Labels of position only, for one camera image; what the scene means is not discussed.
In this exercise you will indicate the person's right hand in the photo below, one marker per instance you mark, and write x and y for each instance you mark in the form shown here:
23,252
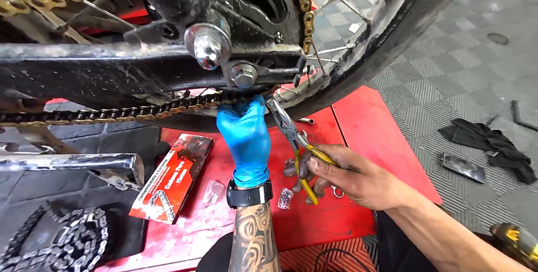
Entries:
370,179

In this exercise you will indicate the person's left hand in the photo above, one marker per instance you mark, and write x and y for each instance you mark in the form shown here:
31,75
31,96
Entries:
248,141

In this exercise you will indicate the person's left fingers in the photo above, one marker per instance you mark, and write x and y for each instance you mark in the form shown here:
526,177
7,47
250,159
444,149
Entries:
231,109

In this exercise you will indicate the person's left thumb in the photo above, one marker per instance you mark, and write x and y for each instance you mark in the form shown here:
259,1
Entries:
257,105

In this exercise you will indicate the person's right thumb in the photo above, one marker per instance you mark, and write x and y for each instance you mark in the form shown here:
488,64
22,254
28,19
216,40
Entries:
332,171

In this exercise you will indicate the person's right fingers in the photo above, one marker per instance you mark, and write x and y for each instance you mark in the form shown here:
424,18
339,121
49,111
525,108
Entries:
303,172

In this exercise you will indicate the person's left forearm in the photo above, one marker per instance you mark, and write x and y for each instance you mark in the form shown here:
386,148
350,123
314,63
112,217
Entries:
254,234

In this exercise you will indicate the person's right forearm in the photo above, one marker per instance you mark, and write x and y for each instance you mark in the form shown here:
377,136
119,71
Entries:
449,232

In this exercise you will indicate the small plastic bag, dark contents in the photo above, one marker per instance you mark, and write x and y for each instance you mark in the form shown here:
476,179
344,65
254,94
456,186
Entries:
289,162

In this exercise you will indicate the plastic bag with small parts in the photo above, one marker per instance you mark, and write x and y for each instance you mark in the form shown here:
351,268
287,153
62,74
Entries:
286,198

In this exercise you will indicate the silver hex bolt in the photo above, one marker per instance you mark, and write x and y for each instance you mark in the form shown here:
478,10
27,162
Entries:
244,74

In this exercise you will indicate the red metal platform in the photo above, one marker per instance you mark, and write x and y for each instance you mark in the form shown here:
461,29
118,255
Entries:
395,150

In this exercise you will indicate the chrome axle nut with washer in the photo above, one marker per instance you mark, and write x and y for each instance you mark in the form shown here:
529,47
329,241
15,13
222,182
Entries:
207,47

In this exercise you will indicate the clear empty plastic bag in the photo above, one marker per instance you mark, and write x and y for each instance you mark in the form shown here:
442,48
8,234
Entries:
213,193

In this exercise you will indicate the red and black cardboard box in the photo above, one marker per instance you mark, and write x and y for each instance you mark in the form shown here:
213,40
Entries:
172,179

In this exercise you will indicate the person's legs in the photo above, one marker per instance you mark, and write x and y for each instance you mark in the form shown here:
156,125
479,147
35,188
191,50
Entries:
397,242

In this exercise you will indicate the black metal swingarm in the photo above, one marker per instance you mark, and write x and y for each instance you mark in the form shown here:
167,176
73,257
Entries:
117,68

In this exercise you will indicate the motorcycle wheel with black tire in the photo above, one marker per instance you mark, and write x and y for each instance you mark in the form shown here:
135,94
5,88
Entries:
389,55

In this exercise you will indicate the black smartphone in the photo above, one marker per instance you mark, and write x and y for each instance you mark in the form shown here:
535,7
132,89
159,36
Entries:
463,167

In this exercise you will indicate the black paving-patterned mat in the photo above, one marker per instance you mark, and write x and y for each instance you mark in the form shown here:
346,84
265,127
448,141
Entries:
126,204

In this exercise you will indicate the black cloth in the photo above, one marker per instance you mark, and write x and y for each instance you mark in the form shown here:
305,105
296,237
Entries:
477,137

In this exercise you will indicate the metal footpeg tube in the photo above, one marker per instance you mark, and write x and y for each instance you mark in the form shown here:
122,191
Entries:
67,161

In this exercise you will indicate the yellow and black tool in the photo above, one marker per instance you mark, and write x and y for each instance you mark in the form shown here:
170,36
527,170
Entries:
510,236

